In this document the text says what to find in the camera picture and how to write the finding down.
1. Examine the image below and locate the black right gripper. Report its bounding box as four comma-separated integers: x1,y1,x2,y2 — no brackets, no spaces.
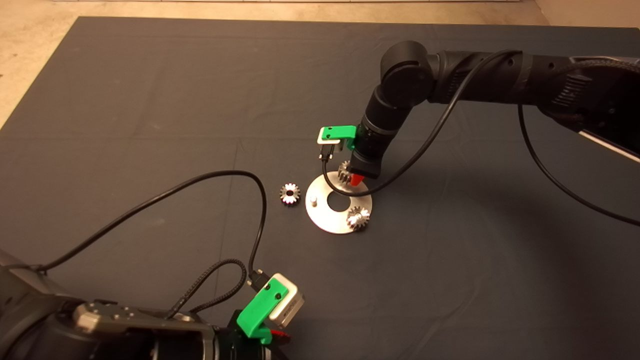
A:
348,137,386,187

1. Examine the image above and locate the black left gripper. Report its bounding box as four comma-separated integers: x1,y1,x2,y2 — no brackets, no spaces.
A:
219,309,291,360

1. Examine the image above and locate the round metal carrier plate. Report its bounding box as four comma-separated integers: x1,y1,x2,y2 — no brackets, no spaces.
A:
305,175,373,234

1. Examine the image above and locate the dark grey table cloth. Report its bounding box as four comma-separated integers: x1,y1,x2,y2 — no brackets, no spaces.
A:
0,17,640,360

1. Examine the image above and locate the smooth black cable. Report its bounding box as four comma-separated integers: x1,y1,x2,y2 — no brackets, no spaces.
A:
32,171,268,281
322,49,640,227

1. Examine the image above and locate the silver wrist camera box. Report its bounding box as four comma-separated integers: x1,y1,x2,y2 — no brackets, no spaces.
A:
317,127,347,161
251,272,305,329

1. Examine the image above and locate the bright green camera mount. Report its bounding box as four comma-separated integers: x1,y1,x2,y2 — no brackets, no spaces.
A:
321,125,359,151
236,280,290,345

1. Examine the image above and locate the black braided cable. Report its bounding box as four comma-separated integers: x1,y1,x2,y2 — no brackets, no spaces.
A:
570,56,640,75
166,258,248,319

